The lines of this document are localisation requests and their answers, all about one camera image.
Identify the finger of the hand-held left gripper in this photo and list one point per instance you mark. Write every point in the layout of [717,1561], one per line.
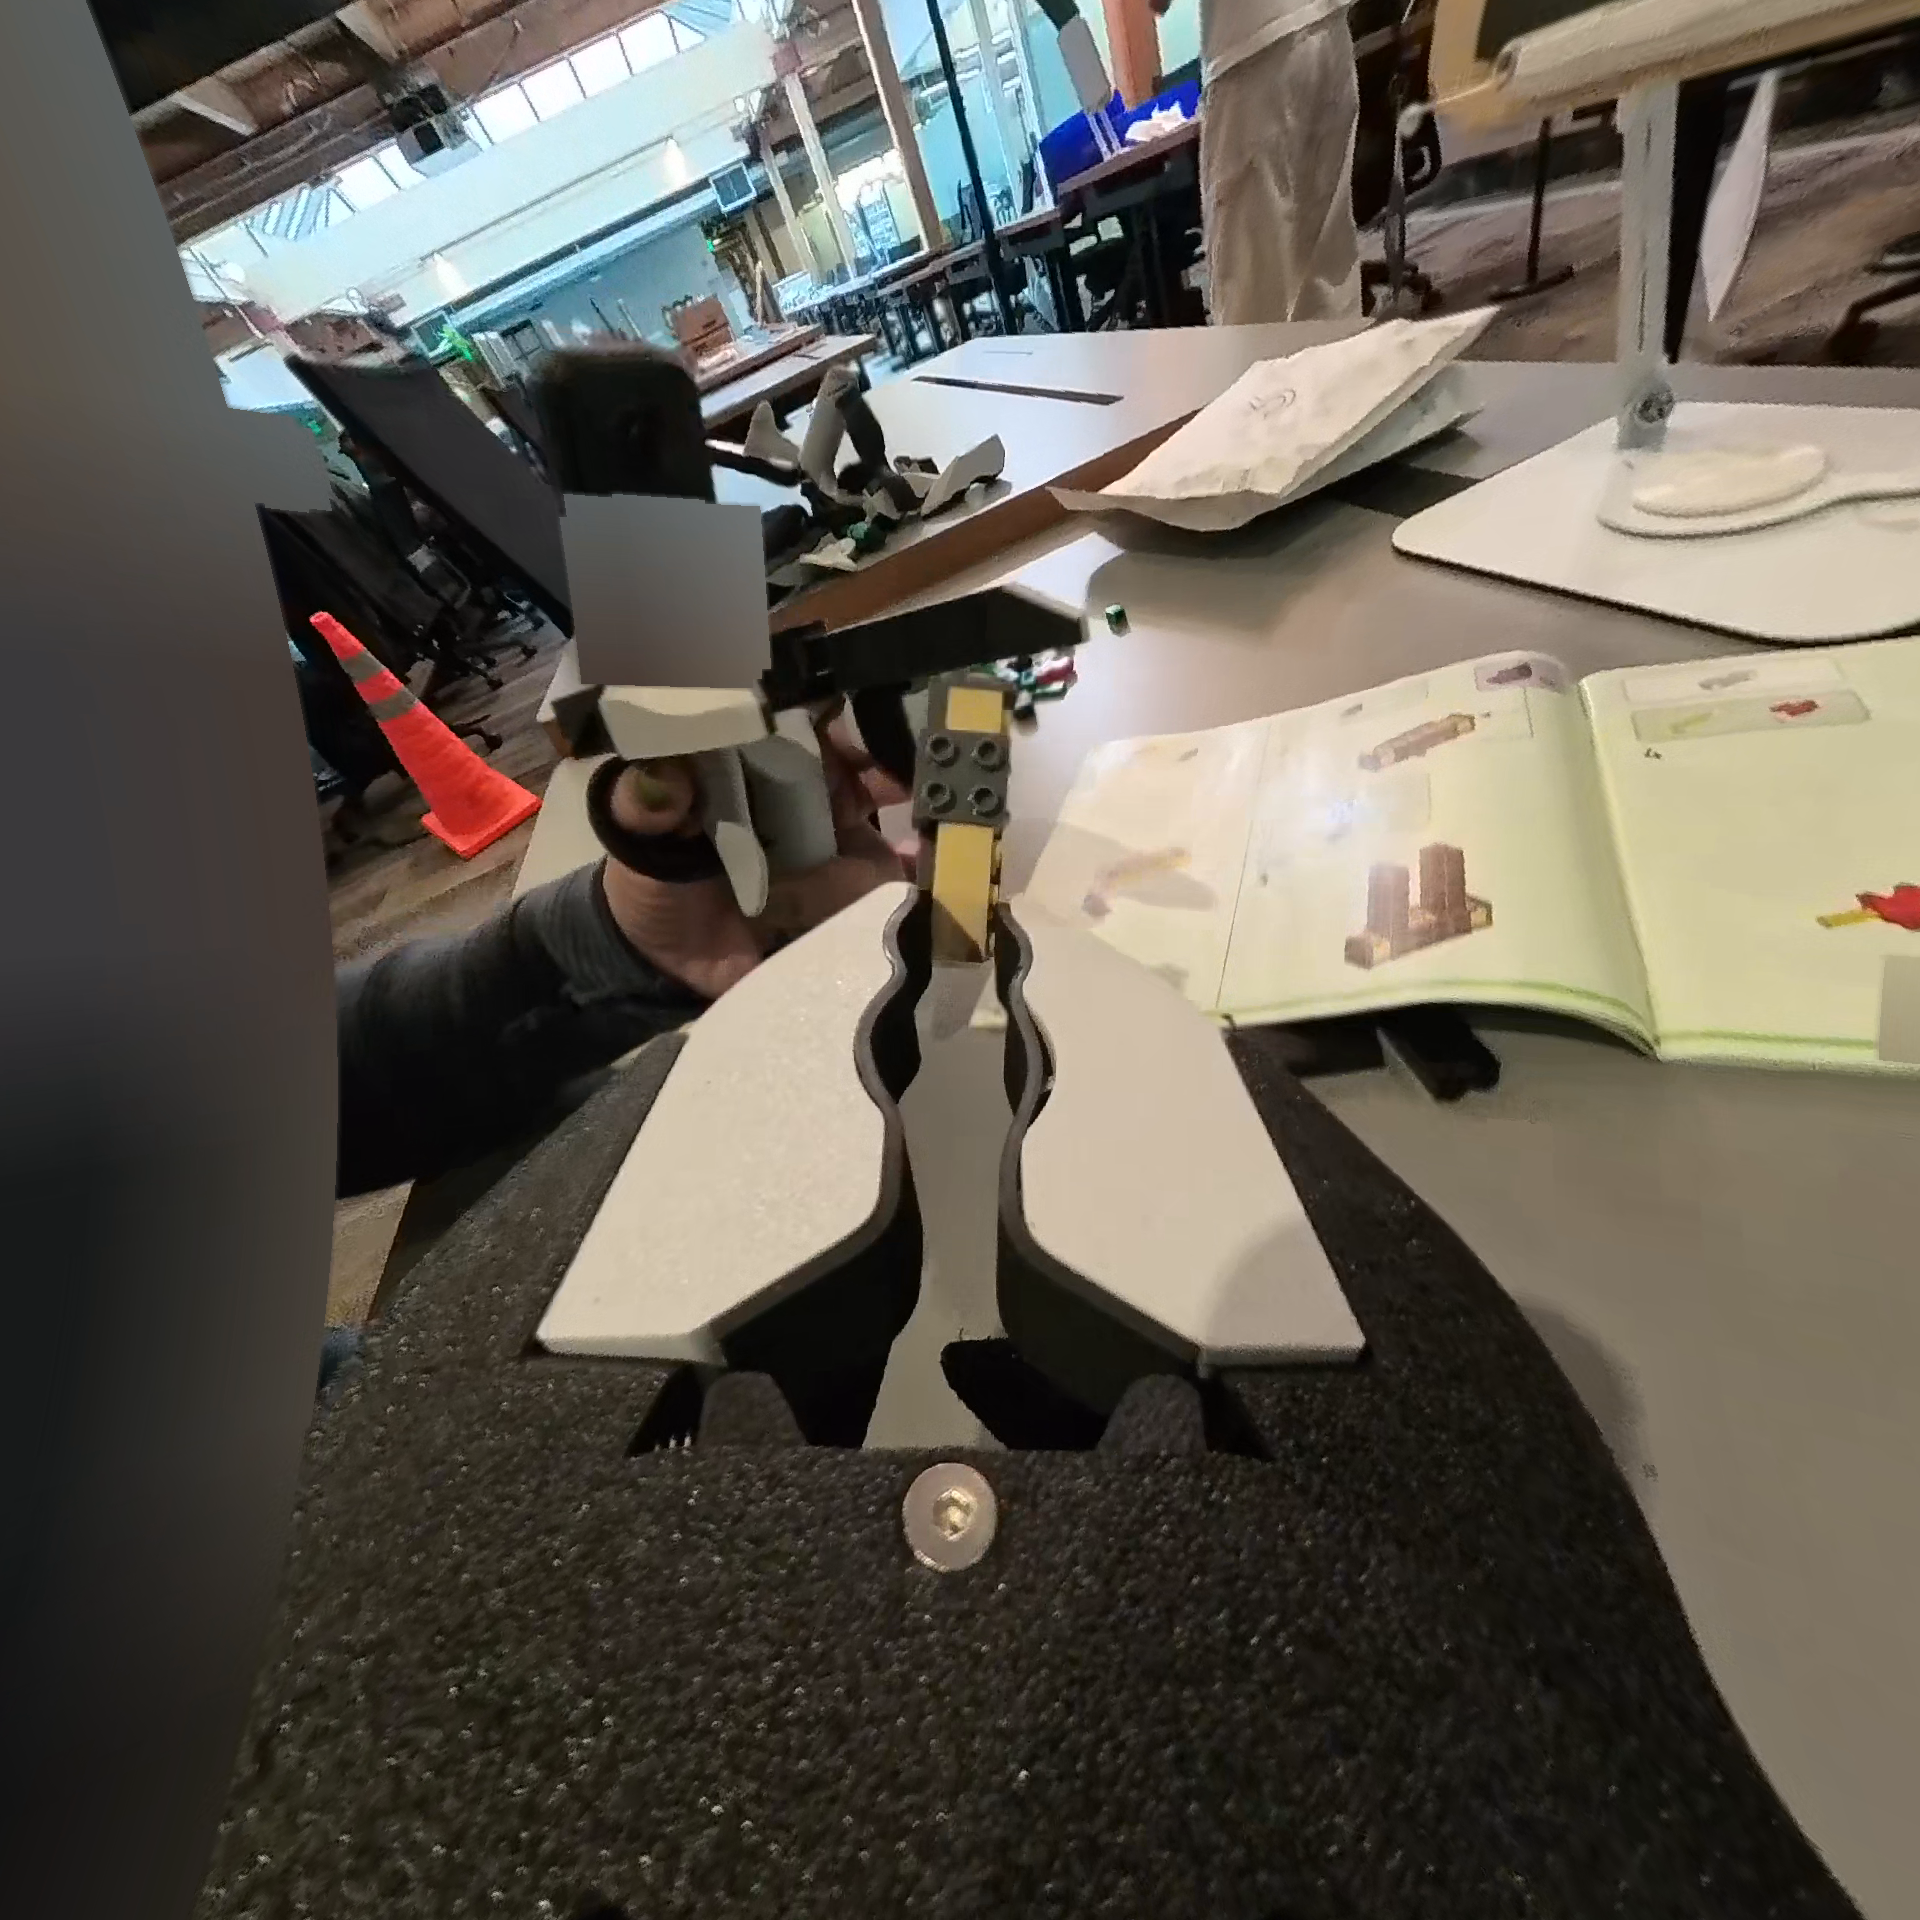
[888,743]
[975,626]

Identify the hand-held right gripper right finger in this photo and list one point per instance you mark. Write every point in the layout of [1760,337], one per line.
[1184,1185]

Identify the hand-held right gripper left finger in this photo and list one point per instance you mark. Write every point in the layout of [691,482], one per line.
[735,1171]

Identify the dark grey brick yellow tile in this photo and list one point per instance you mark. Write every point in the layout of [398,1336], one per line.
[960,764]

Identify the person's left forearm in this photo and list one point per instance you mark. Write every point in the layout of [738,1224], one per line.
[480,1020]

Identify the neighbouring desk wooden edge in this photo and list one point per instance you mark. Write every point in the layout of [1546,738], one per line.
[1019,405]

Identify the grey desk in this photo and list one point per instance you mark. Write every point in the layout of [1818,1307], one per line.
[1650,1275]

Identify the person's left hand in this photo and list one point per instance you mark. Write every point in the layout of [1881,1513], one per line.
[704,931]

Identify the heap of small coloured bricks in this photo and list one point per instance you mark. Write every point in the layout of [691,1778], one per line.
[1037,667]

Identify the black partition panel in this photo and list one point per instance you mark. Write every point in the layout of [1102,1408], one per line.
[435,451]

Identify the pile of white black parts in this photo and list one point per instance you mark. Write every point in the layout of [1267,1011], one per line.
[839,434]

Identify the black long brick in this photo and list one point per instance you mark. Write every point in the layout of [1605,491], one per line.
[1441,1049]

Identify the white paper bag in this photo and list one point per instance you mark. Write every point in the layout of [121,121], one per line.
[1289,421]

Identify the orange plastic cone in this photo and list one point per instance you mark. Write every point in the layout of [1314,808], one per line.
[450,780]

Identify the row of dark tables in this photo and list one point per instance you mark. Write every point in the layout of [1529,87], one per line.
[1126,181]

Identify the open instruction booklet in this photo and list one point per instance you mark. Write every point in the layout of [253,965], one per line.
[1723,901]

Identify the dark panel yellow frame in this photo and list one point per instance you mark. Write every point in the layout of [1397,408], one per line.
[1463,60]

